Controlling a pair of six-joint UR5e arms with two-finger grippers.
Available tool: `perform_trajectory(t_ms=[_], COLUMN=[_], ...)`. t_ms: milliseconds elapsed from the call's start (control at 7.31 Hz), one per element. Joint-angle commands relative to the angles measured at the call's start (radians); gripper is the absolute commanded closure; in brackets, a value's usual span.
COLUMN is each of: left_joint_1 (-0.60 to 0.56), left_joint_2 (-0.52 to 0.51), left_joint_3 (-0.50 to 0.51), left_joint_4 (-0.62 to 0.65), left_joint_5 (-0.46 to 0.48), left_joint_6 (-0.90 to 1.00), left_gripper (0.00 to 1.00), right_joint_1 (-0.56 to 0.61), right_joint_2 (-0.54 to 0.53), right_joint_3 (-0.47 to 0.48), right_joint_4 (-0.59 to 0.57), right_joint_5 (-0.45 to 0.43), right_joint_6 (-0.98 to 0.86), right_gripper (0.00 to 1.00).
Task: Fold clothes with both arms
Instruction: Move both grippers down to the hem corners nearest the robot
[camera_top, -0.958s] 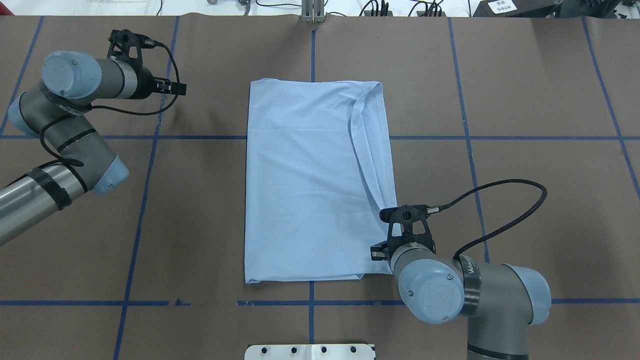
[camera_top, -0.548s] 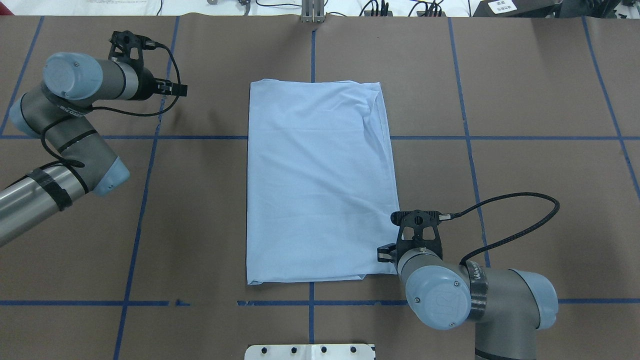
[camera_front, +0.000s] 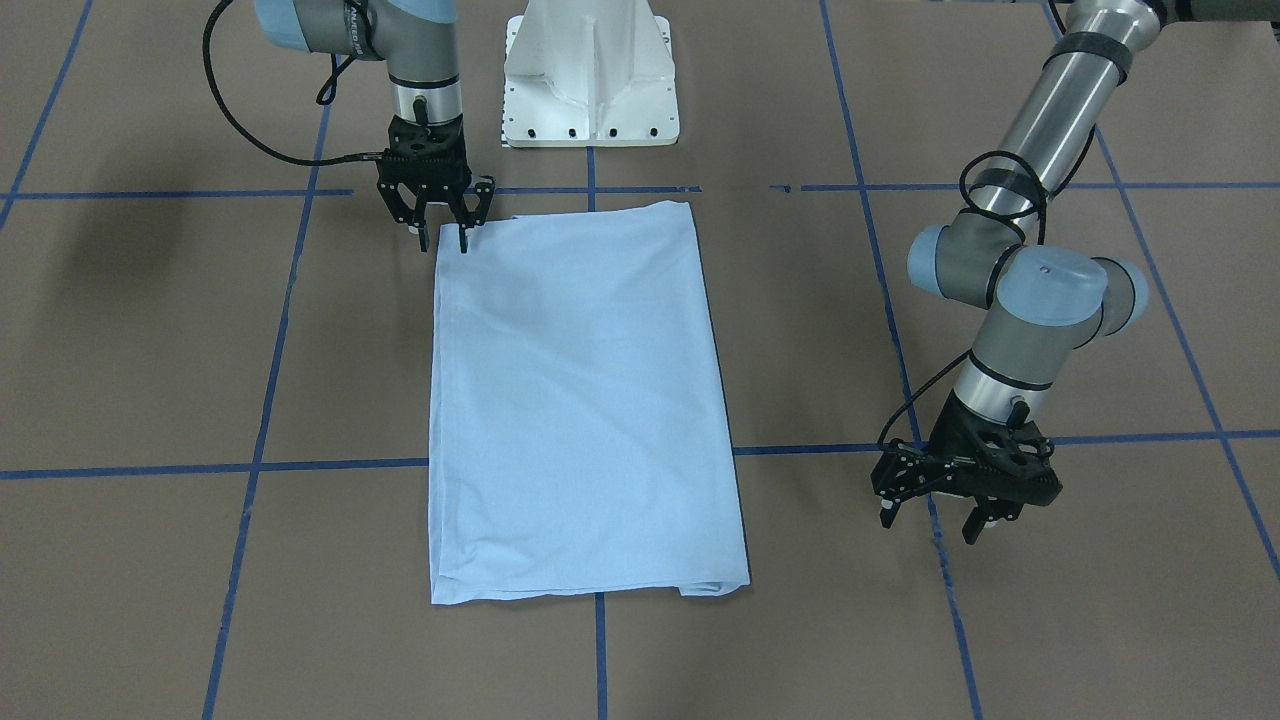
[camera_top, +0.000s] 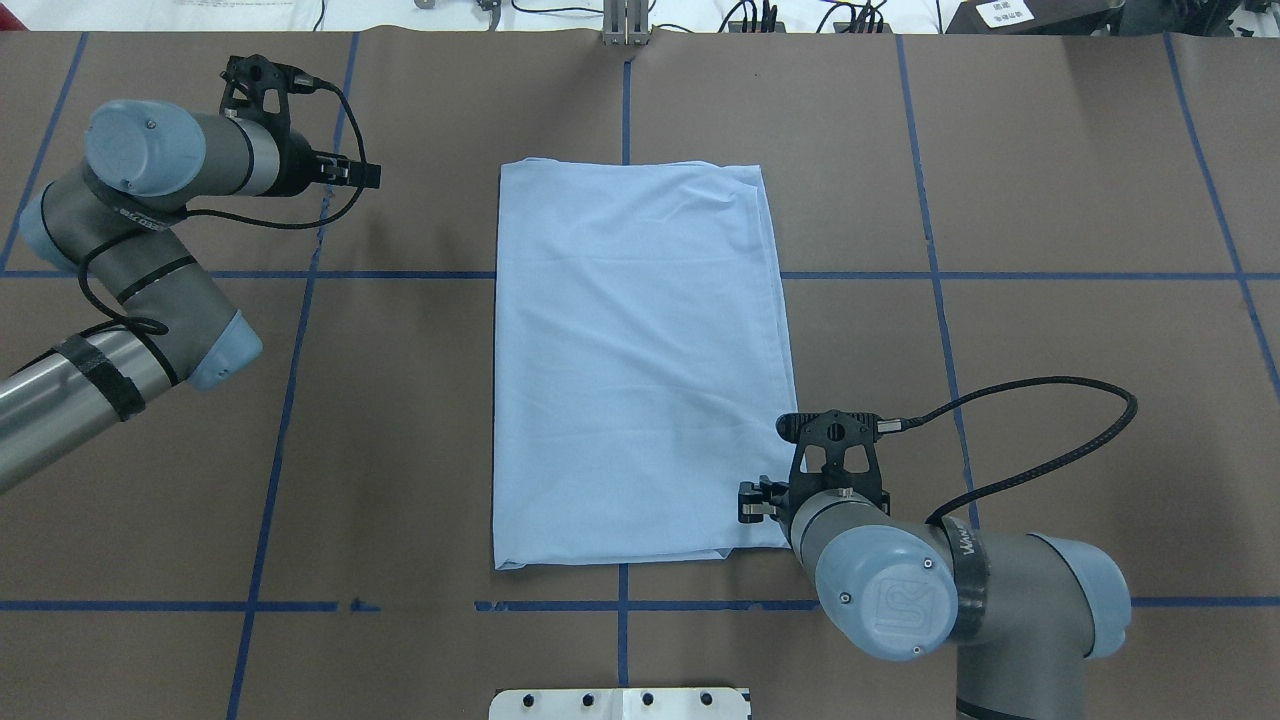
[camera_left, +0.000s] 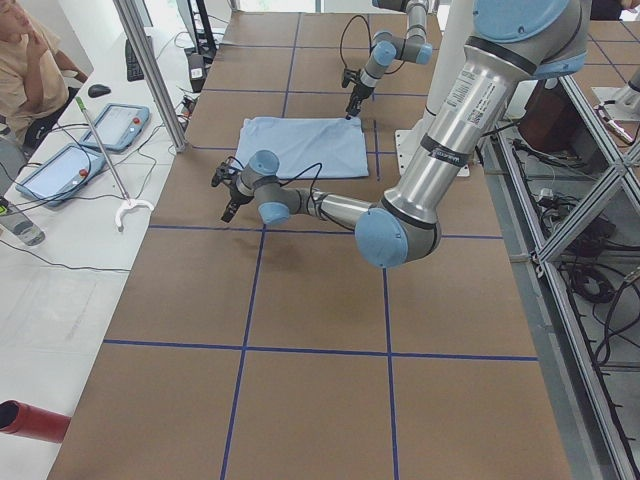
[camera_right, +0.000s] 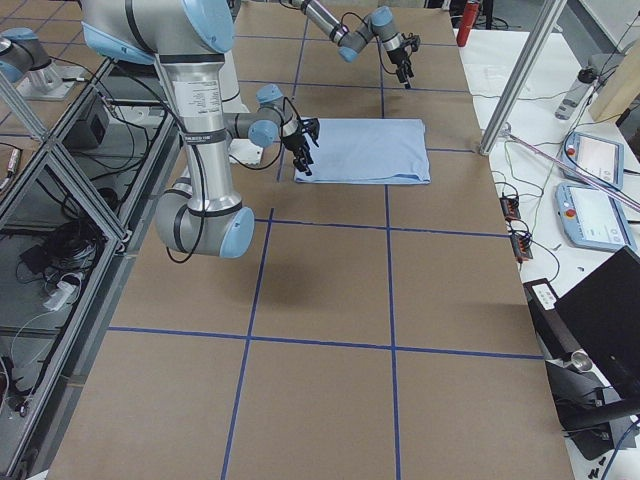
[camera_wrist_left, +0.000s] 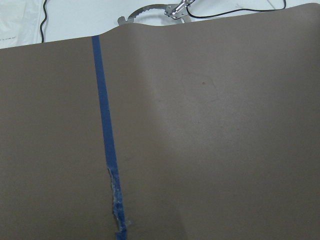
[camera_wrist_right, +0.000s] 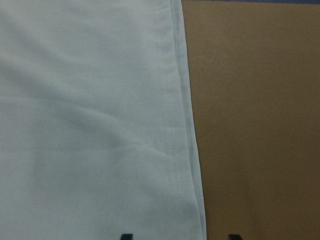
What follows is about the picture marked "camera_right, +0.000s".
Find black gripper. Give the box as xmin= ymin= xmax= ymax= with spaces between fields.
xmin=384 ymin=33 xmax=420 ymax=89
xmin=282 ymin=118 xmax=320 ymax=175

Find light blue t-shirt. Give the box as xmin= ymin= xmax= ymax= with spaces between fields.
xmin=294 ymin=118 xmax=431 ymax=185

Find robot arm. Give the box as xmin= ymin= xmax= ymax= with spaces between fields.
xmin=81 ymin=1 xmax=320 ymax=258
xmin=279 ymin=1 xmax=421 ymax=89

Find neighbouring robot arm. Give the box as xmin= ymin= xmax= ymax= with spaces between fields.
xmin=1 ymin=27 xmax=73 ymax=101

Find red cylinder bottle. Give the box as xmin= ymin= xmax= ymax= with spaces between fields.
xmin=456 ymin=0 xmax=481 ymax=47

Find long reacher stick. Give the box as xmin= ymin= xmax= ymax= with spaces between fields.
xmin=498 ymin=123 xmax=639 ymax=212

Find orange black connector board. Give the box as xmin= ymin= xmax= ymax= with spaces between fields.
xmin=499 ymin=196 xmax=521 ymax=221

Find far teach pendant tablet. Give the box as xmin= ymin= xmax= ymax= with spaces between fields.
xmin=558 ymin=132 xmax=624 ymax=190

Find teach pendant tablet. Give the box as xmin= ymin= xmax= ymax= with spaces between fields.
xmin=555 ymin=182 xmax=636 ymax=252
xmin=558 ymin=132 xmax=624 ymax=190

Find near teach pendant tablet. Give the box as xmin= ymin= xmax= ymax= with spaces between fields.
xmin=555 ymin=182 xmax=636 ymax=252

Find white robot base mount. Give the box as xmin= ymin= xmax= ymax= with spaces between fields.
xmin=219 ymin=51 xmax=263 ymax=166

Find aluminium frame post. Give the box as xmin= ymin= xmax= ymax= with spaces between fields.
xmin=478 ymin=0 xmax=567 ymax=156

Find aluminium frame rack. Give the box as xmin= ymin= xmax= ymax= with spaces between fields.
xmin=1 ymin=58 xmax=178 ymax=479

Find tangled black floor cables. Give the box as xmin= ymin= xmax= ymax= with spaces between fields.
xmin=14 ymin=184 xmax=121 ymax=301

